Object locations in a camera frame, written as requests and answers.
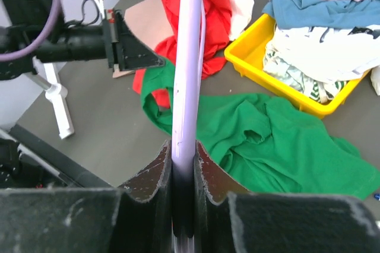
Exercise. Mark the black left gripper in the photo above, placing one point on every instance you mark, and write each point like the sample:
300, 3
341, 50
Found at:
38, 30

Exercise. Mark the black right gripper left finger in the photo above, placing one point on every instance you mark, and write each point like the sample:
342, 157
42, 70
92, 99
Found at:
144, 220

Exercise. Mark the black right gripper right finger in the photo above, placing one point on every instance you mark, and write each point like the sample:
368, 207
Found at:
212, 224

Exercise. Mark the lavender plastic hanger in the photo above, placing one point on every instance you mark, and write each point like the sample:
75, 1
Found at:
186, 91

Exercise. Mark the green tank top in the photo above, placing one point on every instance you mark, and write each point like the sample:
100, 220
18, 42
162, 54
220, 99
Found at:
263, 142

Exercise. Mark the brown cardboard sheet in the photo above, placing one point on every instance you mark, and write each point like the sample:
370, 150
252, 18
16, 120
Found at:
148, 22

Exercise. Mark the yellow plastic bin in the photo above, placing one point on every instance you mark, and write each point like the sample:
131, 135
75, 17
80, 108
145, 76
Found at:
247, 52

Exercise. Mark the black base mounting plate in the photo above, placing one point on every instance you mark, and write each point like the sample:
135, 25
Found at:
53, 160

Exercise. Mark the blue garment in bin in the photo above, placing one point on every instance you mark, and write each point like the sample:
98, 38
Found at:
340, 14

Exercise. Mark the white patterned garment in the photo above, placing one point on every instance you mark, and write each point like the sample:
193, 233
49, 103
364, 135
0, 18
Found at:
319, 61

